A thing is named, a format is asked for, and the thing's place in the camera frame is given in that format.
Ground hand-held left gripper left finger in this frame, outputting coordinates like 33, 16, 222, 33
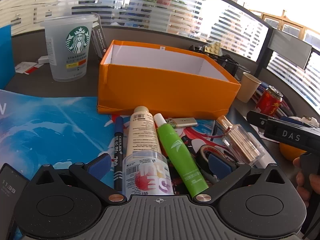
30, 153, 127, 206

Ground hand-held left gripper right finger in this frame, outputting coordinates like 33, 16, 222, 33
192, 153, 291, 206

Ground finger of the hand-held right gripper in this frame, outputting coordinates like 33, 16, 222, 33
246, 110, 270, 132
280, 116, 309, 129

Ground blue marker pen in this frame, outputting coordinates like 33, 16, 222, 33
114, 116, 125, 194

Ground green tube white cap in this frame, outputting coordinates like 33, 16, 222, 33
153, 113, 209, 198

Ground clear jar colourful label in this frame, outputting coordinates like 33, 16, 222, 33
122, 151, 175, 197

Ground cream lotion bottle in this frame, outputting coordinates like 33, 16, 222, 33
126, 106, 162, 158

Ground orange cardboard box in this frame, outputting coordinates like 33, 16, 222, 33
97, 39, 242, 120

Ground person's right hand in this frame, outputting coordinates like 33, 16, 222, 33
293, 156, 320, 202

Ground orange fruit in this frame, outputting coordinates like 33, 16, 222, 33
279, 142, 307, 162

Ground crumpled white tissue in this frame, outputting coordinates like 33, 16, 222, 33
295, 116, 320, 128

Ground red drink can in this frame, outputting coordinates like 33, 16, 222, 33
255, 85, 284, 117

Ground black tape roll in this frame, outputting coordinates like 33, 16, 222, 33
196, 144, 237, 178

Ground clear perfume bottle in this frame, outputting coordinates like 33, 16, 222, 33
216, 115, 265, 167

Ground brown paper cup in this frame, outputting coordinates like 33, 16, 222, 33
236, 72, 262, 103

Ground gold usb device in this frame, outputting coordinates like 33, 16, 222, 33
166, 117, 198, 129

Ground black mesh desk organizer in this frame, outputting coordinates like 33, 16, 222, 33
190, 45, 241, 77

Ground yellow building brick plate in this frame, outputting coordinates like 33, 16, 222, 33
204, 41, 223, 55

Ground black smartphone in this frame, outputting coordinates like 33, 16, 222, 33
0, 163, 30, 232

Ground frosted plastic cup green logo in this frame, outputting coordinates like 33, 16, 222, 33
40, 14, 97, 82

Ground red and white papers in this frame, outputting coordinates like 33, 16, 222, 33
14, 61, 44, 75

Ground grey printed carton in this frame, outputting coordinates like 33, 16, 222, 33
91, 12, 108, 58

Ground blue paper bag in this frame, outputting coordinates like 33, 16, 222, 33
0, 26, 16, 90

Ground frosted striped glass partition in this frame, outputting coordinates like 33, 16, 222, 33
0, 0, 269, 63

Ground black office chair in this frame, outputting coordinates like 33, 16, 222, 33
71, 0, 114, 17

